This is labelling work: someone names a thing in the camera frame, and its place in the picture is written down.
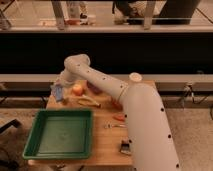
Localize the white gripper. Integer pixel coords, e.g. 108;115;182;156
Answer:
50;72;74;102

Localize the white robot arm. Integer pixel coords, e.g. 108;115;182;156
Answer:
55;54;181;171

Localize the white cup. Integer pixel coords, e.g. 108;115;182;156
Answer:
129;72;142;83

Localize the red apple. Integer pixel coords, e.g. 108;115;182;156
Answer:
72;84;84;96

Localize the yellow banana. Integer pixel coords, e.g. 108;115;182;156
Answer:
63;94;102;108

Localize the purple eggplant toy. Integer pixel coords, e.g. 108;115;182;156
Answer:
87;82;102;94

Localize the green plastic tray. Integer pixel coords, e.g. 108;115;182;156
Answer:
23;109;93;160

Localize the orange bowl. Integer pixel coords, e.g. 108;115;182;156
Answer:
111;98;123;110

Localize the orange carrot toy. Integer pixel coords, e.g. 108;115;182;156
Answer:
113;114;125;122

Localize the wooden table board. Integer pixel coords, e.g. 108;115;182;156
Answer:
28;79;156;167

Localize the black binder clip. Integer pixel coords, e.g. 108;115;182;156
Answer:
120;140;131;155

